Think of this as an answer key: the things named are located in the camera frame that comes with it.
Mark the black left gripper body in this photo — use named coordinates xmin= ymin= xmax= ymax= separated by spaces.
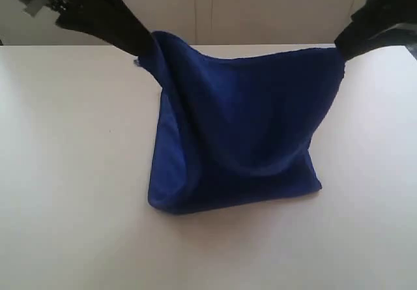
xmin=50 ymin=0 xmax=130 ymax=33

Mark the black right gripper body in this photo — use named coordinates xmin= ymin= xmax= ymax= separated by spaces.
xmin=350 ymin=0 xmax=416 ymax=42

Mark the blue microfibre towel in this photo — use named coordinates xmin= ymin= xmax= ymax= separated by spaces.
xmin=138 ymin=31 xmax=345 ymax=214

